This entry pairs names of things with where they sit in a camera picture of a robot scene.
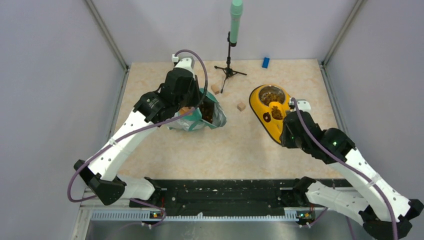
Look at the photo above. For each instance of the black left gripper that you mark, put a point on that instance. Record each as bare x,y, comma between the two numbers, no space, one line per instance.
195,100

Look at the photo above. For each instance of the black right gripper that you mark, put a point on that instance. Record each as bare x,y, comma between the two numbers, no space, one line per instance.
286,141

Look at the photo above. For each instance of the green pet food bag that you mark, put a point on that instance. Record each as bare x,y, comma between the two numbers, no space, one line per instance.
193,121

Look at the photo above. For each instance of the yellow double pet bowl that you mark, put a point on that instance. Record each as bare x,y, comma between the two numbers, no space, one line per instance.
259,100

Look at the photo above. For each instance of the yellow plastic scoop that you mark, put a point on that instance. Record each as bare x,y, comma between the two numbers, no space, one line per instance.
277,110

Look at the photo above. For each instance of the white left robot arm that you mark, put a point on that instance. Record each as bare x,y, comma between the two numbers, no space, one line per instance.
100,172

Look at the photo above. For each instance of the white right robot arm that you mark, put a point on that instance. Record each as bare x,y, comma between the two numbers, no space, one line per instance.
383,212

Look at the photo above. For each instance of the brown pet food kibble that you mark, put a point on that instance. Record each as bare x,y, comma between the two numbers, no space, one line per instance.
207,111

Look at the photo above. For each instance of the rectangular wooden block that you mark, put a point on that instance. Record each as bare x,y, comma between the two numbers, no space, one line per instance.
216,88

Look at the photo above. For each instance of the black tripod stand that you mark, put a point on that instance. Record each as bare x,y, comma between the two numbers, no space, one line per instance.
228,71

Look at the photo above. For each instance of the small wooden cube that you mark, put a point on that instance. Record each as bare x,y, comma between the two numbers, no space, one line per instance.
241,106

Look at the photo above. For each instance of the blue small object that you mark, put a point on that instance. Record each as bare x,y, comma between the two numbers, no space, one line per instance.
265,62

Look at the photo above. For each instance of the green cylinder on stand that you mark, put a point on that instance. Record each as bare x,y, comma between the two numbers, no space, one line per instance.
236,11

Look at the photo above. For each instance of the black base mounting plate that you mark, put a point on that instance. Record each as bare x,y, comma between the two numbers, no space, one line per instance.
228,197

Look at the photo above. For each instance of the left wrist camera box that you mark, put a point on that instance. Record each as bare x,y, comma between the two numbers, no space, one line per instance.
186,63

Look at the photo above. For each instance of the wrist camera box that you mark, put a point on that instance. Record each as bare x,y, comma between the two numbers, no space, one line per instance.
302,104
186,63

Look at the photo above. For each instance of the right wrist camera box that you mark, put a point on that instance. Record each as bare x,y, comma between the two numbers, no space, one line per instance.
302,104

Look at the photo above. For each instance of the aluminium front rail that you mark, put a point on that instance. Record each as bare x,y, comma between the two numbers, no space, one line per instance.
347,202

